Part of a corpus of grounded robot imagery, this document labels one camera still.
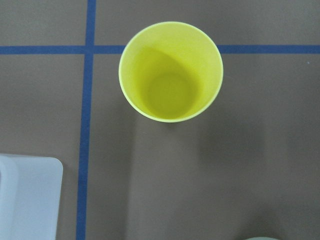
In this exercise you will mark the translucent plastic storage box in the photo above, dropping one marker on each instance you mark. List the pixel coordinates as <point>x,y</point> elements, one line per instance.
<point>30,189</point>

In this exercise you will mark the green ceramic bowl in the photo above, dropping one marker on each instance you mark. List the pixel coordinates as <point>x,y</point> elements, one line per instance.
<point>261,238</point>

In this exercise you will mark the yellow plastic cup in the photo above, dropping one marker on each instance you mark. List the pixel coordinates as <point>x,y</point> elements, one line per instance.
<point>170,72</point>

